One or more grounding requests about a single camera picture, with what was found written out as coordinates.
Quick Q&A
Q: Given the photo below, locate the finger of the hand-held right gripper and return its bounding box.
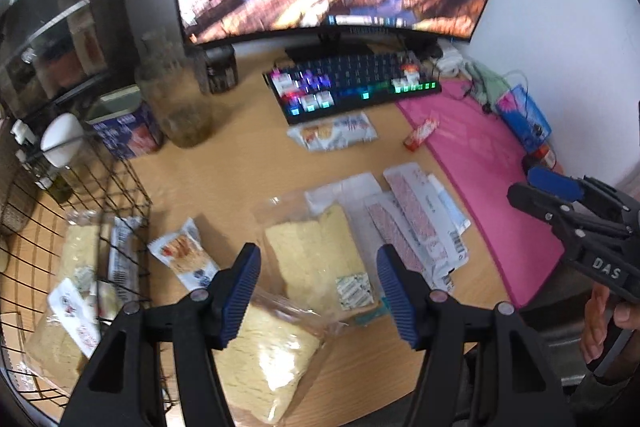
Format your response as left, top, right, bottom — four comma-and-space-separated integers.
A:
529, 166, 633, 215
507, 183, 626, 240

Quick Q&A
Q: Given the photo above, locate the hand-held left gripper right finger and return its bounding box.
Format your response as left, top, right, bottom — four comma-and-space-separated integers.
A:
376, 244, 571, 427

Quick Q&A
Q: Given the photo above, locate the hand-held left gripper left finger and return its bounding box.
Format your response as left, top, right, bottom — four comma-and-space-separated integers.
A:
60, 243, 262, 427

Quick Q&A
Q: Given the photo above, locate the small packet with bread picture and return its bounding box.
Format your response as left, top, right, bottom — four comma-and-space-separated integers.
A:
147, 217, 221, 293

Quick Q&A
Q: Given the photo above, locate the clear noodle packet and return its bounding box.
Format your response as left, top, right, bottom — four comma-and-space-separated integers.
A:
250, 194, 381, 323

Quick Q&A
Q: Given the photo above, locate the long white snack packet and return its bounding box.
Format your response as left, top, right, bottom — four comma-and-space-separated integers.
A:
107, 216, 143, 308

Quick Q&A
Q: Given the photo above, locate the white red print packet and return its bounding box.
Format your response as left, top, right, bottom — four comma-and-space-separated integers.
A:
50, 277, 101, 358

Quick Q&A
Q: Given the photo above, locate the small sliced bread bag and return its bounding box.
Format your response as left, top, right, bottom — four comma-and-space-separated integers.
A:
25, 219, 126, 383

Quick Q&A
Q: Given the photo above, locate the black wire basket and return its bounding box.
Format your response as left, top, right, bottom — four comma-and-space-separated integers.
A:
0, 122, 153, 410

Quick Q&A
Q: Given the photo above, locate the person's right hand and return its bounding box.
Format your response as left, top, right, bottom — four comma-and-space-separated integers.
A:
580, 286, 640, 362

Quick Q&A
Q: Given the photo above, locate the teal sachet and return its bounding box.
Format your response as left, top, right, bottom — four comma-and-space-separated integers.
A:
350, 302, 391, 325

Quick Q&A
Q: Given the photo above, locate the pink mouse mat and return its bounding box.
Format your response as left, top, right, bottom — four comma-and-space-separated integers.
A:
395, 79, 566, 308

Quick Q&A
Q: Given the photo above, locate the blue tissue pack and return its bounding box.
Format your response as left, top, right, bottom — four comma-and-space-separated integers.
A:
495, 84, 551, 152

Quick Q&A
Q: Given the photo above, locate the pale green cloth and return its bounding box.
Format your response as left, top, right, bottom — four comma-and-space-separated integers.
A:
465, 62, 506, 105

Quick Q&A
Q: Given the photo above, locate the small red packet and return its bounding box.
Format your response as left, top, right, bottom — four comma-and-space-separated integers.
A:
404, 118, 440, 152

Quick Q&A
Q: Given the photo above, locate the white snack packet orange picture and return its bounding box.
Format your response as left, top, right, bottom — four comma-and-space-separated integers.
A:
287, 111, 378, 152

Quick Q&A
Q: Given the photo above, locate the blue tissue box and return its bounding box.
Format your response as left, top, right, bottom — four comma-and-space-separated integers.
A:
85, 84, 166, 160

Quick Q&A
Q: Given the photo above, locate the large glass jar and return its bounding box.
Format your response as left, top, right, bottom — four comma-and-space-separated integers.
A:
135, 29, 215, 148

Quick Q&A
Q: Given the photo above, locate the backlit mechanical keyboard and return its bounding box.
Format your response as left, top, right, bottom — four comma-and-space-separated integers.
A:
262, 52, 443, 126

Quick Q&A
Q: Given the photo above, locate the black jar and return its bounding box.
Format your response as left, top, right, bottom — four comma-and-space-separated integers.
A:
195, 44, 237, 95

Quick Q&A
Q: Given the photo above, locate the white rounded gadget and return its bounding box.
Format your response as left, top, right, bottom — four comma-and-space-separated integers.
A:
41, 113, 85, 168

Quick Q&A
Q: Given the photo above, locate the small white bottle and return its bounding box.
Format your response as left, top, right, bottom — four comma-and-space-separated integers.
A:
12, 119, 36, 146

